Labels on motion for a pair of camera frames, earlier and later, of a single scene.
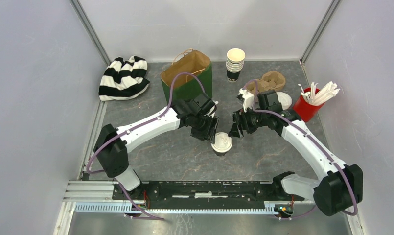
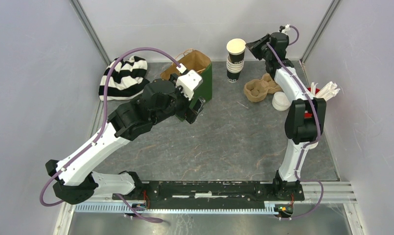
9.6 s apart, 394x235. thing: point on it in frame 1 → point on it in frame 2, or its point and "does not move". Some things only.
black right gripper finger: (238, 117) → (261, 41)
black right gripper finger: (236, 131) → (257, 48)
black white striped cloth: (123, 79) does not move
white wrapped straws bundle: (320, 96) does not move
